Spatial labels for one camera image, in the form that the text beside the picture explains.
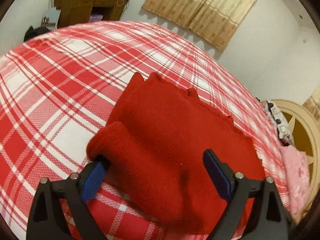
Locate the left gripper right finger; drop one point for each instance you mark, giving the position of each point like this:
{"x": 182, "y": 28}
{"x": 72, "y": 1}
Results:
{"x": 268, "y": 219}

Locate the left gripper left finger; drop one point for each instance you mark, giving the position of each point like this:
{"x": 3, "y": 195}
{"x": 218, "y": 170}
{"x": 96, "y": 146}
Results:
{"x": 46, "y": 217}

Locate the red knitted sweater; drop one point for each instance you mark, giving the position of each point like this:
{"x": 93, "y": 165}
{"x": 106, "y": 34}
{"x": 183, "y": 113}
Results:
{"x": 155, "y": 138}

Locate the pink floral blanket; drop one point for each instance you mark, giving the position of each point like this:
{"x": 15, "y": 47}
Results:
{"x": 297, "y": 176}

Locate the grey patterned pillow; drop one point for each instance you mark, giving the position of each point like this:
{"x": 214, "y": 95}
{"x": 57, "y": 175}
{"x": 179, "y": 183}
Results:
{"x": 279, "y": 122}

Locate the cream wooden headboard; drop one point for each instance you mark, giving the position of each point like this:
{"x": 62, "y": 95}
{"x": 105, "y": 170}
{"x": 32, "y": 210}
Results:
{"x": 305, "y": 131}

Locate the red white plaid bedsheet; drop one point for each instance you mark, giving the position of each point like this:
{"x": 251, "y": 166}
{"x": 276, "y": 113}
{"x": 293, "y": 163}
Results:
{"x": 58, "y": 90}

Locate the white paper shopping bag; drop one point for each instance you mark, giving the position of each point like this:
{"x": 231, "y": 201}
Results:
{"x": 50, "y": 17}

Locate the beige patterned curtain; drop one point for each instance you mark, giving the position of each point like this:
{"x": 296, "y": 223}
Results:
{"x": 215, "y": 21}

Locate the brown wooden desk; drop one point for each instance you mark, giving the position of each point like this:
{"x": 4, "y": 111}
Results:
{"x": 79, "y": 11}

